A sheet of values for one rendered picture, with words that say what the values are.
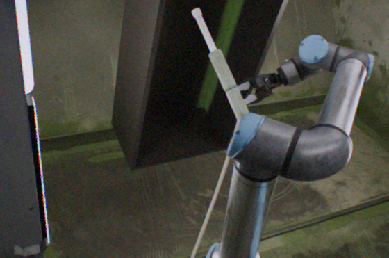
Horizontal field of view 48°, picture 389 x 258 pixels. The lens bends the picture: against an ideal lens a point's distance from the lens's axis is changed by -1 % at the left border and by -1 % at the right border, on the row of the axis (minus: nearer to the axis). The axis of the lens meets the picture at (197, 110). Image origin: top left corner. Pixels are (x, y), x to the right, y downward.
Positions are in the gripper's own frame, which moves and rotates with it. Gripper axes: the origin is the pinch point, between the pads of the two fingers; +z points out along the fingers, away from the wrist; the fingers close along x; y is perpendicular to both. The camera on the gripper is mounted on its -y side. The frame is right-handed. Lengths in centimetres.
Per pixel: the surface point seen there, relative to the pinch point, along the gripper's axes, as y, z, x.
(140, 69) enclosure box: 21, 32, 33
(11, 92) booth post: -50, 52, 21
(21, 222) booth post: -21, 82, -10
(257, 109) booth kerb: 200, -1, 19
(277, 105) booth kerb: 211, -18, 16
